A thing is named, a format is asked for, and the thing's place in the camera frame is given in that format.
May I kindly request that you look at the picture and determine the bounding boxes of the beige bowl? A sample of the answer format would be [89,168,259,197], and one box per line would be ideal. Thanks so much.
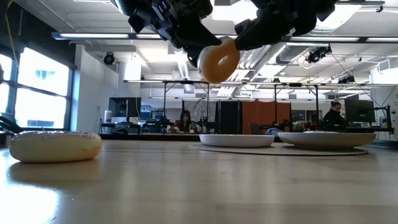
[277,131,377,149]

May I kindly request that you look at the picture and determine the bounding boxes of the black room partition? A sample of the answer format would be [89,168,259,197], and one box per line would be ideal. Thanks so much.
[217,100,242,135]

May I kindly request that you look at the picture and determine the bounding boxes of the black computer monitor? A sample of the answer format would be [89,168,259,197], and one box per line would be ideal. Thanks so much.
[344,98,377,124]
[108,96,142,119]

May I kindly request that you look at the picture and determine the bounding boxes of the large window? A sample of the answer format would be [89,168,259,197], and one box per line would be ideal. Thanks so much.
[0,45,75,132]

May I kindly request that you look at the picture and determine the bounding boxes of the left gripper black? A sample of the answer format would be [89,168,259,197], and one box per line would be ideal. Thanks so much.
[127,0,223,68]

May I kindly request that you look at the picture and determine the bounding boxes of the silver ventilation duct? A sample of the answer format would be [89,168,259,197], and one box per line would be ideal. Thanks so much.
[274,43,309,65]

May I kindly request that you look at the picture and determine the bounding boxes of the large pink frosted donut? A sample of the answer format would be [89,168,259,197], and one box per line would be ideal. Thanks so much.
[8,130,103,164]

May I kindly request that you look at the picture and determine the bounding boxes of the orange room partition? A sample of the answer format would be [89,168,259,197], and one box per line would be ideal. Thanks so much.
[241,100,292,135]

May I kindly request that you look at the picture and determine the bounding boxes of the white round plate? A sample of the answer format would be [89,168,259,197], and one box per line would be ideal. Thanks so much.
[198,134,276,148]

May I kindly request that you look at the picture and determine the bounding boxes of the large pale green frosted donut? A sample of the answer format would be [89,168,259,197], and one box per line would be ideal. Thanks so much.
[197,36,241,85]

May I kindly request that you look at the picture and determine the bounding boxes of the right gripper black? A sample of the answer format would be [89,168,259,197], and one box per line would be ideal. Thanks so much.
[234,0,318,52]

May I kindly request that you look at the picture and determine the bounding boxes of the round tan placemat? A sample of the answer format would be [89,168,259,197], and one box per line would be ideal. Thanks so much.
[188,142,369,157]

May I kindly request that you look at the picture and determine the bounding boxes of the long ceiling light fixture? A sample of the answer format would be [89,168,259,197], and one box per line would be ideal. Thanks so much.
[50,30,398,44]

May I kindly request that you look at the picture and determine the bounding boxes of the black ceiling spotlight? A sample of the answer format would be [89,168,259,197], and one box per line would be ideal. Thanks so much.
[305,45,333,64]

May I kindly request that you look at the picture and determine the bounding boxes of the black ceiling camera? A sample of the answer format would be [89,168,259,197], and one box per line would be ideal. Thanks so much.
[103,52,117,66]

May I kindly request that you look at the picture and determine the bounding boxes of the person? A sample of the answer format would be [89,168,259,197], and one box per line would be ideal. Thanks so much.
[322,100,348,132]
[169,109,195,133]

